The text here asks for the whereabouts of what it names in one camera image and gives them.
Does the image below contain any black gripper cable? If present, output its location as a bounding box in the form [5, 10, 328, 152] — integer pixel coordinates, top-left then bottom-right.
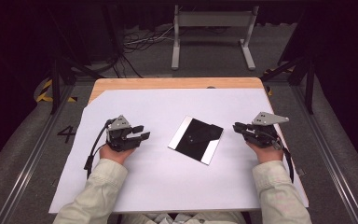
[83, 119, 117, 180]
[272, 138, 295, 184]

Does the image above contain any bundle of floor cables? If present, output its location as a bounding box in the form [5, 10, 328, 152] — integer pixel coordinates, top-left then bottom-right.
[121, 25, 175, 54]

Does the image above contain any person's torso clothing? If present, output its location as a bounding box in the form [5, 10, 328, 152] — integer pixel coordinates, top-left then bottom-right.
[117, 211, 248, 224]

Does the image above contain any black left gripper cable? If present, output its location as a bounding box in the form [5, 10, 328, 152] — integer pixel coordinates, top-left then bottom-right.
[83, 119, 117, 180]

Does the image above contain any black tripod stand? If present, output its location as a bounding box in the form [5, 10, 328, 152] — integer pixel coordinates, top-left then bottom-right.
[45, 6, 106, 116]
[260, 18, 318, 116]

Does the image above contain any grey metal stand frame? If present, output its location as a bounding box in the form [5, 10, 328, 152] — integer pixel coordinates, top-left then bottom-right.
[171, 4, 260, 71]

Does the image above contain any person's right hand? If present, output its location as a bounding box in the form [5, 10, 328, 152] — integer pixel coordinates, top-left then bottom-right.
[246, 141, 284, 164]

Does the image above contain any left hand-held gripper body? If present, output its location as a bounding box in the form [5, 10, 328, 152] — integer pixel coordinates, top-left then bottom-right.
[105, 114, 139, 153]

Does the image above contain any yellow black striped tape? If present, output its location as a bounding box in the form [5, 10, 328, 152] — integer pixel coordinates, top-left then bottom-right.
[35, 78, 78, 104]

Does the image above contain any white paper sheet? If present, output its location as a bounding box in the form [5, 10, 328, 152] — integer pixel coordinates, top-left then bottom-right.
[48, 88, 310, 215]

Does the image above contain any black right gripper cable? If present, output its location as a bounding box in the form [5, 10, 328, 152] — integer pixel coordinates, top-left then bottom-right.
[272, 138, 295, 184]

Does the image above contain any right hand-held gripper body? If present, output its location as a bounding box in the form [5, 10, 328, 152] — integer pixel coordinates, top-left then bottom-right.
[241, 111, 290, 149]

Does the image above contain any person's left hand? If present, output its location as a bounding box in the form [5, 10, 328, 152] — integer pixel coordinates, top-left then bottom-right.
[99, 143, 136, 165]

